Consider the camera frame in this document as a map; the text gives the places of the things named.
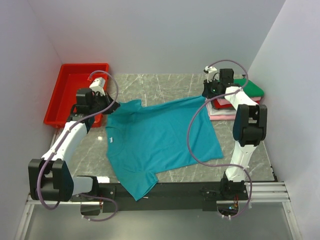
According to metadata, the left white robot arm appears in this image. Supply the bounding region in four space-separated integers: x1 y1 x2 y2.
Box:
28 86 120 203

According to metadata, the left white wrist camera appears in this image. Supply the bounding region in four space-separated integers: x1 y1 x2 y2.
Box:
89 77 106 94

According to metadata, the teal t shirt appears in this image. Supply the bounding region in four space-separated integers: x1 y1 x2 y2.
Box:
105 95 224 201

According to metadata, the black base beam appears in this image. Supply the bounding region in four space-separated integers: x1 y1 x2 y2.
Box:
71 179 251 211

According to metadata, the green folded t shirt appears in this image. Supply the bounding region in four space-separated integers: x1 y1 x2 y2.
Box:
234 78 265 98

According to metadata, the white folded t shirt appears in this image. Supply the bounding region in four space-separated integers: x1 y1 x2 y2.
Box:
206 103 236 116

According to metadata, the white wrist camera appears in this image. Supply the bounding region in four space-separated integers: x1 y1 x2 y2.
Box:
203 66 218 82
89 77 106 94

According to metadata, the light pink bottom t shirt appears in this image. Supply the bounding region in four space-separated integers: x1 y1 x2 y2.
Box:
209 114 236 121

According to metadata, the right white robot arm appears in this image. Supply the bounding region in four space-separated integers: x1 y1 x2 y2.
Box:
202 66 268 196

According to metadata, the red folded t shirt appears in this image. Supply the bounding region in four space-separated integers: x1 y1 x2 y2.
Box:
211 97 262 110

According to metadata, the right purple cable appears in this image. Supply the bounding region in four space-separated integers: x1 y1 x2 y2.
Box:
186 59 253 220

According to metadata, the aluminium frame rail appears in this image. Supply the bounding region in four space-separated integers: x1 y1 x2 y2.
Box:
24 134 292 206

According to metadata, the red plastic bin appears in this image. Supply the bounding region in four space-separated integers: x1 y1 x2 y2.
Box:
43 63 109 129

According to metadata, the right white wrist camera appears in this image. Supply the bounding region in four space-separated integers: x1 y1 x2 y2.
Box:
203 66 218 82

